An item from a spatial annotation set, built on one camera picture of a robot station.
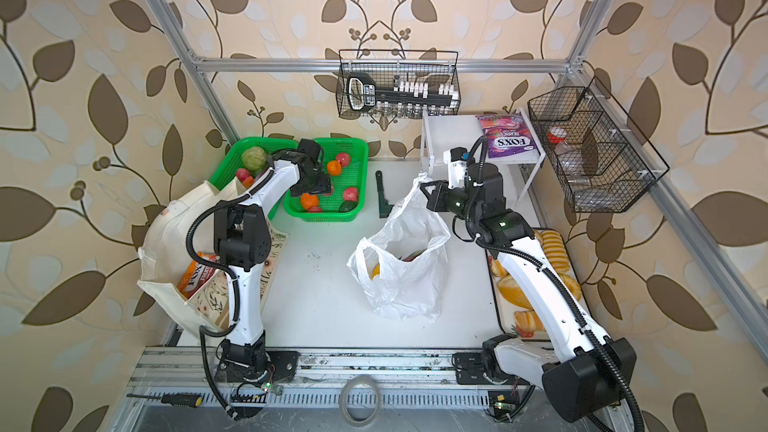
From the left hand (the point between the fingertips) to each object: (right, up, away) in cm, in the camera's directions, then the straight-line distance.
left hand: (318, 185), depth 100 cm
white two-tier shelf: (+39, +15, -15) cm, 44 cm away
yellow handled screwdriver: (-24, -51, -31) cm, 64 cm away
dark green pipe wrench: (+22, -7, +5) cm, 24 cm away
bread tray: (+59, -37, -19) cm, 73 cm away
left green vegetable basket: (-36, +9, +12) cm, 39 cm away
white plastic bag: (+28, -19, -34) cm, 48 cm away
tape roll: (+15, -49, -28) cm, 58 cm away
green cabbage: (-27, +10, +12) cm, 32 cm away
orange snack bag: (-25, -23, -25) cm, 42 cm away
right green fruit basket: (+7, +9, +16) cm, 20 cm away
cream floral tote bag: (-30, -18, -28) cm, 45 cm away
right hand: (+33, -1, -28) cm, 43 cm away
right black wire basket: (+78, +5, -27) cm, 83 cm away
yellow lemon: (+22, -19, -36) cm, 46 cm away
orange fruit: (-4, -5, +2) cm, 7 cm away
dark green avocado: (+10, -7, +1) cm, 12 cm away
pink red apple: (+10, -3, +5) cm, 12 cm away
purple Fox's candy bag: (+56, +13, -22) cm, 61 cm away
